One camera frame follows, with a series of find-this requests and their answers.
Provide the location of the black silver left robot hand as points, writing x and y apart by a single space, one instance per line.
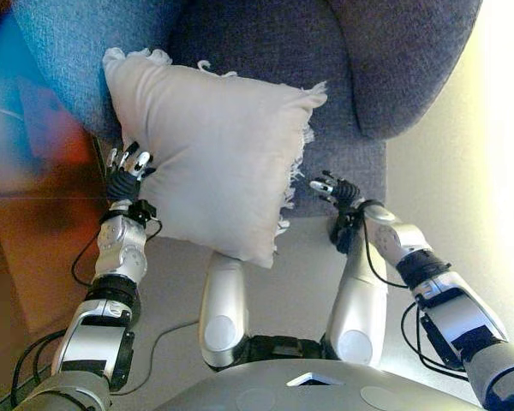
122 184

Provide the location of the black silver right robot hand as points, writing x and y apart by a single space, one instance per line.
344 192

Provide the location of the white fringed cushion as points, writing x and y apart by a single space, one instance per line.
205 158

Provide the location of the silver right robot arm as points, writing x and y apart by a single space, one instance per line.
454 308

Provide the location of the silver right robot leg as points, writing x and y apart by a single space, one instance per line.
360 308

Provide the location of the silver robot leg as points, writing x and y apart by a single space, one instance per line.
360 308
222 308

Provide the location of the grey fabric armchair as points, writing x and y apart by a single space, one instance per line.
390 64

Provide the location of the silver left robot leg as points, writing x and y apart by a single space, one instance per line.
222 308

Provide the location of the silver robot torso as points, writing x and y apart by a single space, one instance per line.
325 389

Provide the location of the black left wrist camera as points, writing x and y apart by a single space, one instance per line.
142 212

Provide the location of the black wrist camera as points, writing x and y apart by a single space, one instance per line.
142 212
342 231

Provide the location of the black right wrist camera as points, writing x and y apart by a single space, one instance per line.
342 231

